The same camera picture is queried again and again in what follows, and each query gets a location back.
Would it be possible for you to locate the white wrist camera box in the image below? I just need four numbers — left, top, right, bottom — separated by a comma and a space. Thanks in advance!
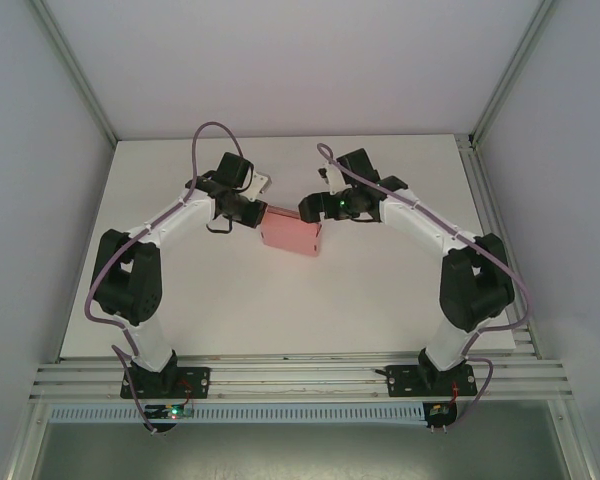
317, 158, 349, 197
240, 169, 274, 204

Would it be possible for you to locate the thin black cable loop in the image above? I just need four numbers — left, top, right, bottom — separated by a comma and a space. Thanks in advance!
204, 217, 235, 237

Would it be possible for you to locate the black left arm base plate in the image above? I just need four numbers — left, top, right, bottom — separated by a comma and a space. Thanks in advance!
119, 366, 211, 401

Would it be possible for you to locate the pink paper box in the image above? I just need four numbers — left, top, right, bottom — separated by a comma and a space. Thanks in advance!
258, 203, 325, 260

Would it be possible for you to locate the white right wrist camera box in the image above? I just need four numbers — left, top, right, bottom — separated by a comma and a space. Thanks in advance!
317, 158, 349, 197

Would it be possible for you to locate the aluminium frame post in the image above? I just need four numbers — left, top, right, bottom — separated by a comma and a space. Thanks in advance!
467, 0, 559, 149
27, 0, 120, 146

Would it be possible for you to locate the aluminium side rail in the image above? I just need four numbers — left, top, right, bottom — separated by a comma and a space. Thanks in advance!
453, 132, 544, 360

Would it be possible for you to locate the slotted grey cable duct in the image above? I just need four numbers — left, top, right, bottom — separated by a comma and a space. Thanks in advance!
47, 403, 427, 427

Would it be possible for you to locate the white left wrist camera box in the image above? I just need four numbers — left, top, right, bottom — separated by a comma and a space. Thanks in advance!
240, 169, 274, 204

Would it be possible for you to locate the left circuit board green light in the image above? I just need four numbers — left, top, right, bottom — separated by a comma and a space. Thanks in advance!
147, 403, 195, 420

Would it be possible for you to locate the aluminium mounting rail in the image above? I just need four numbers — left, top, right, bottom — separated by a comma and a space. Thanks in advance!
28, 351, 575, 405

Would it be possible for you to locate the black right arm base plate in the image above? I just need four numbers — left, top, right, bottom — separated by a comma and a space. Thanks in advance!
374, 364, 477, 400

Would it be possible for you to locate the aluminium frame leg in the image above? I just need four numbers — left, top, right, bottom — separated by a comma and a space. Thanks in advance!
4, 402, 51, 480
549, 399, 600, 480

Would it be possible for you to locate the black round mount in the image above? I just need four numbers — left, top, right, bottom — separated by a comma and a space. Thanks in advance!
426, 402, 459, 432
140, 418, 179, 436

